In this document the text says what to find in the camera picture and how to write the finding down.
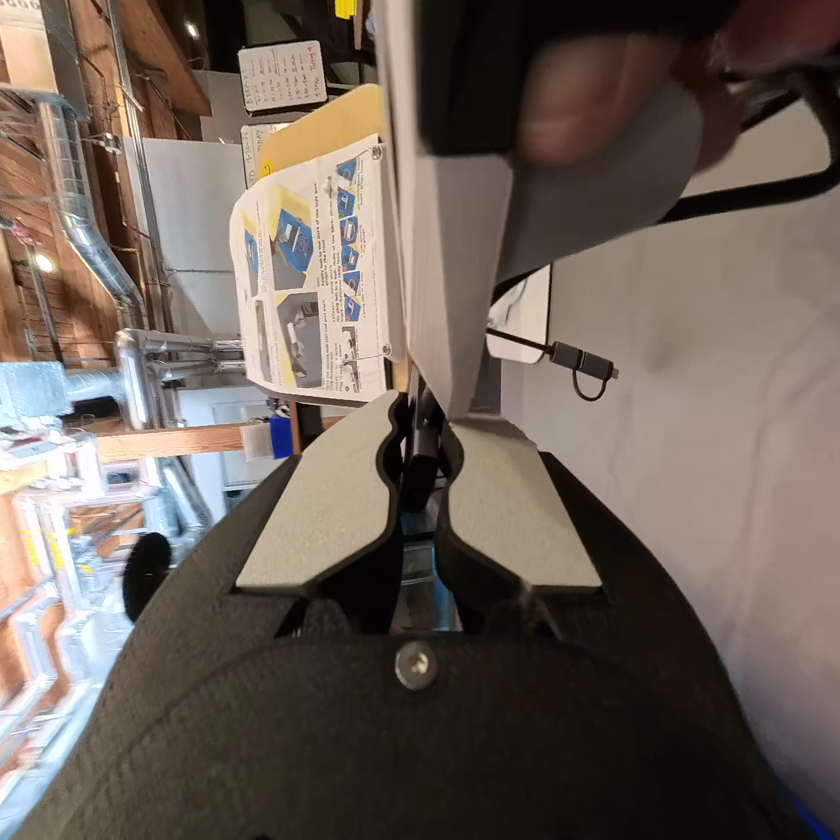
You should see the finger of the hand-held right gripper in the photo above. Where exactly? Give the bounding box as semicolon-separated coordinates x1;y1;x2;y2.
494;82;706;287
378;0;515;416

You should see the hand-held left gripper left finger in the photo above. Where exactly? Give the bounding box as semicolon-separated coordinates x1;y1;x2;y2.
234;392;403;618

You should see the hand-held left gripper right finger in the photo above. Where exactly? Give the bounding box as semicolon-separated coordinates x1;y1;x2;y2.
436;414;603;620

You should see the black cable black plug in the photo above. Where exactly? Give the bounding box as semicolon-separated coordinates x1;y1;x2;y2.
402;168;840;510

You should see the hub cable grey plug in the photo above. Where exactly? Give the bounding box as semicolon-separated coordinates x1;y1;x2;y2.
486;326;620;401

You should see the person's right hand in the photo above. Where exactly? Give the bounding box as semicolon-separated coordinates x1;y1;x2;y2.
519;0;840;174

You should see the white stand base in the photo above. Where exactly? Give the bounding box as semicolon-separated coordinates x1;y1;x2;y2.
486;263;555;366

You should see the wooden display board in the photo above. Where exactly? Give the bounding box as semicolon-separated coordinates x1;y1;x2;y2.
256;86;410;395

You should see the black round knob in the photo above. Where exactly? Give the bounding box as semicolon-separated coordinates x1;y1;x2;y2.
121;532;172;624

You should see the whiteboard with writing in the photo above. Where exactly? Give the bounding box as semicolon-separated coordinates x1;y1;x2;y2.
238;40;328;114
241;121;290;185

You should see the wooden post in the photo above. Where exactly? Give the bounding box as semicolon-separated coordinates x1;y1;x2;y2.
79;420;329;463

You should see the silver ventilation duct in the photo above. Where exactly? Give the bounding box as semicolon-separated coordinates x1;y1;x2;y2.
33;99;217;526

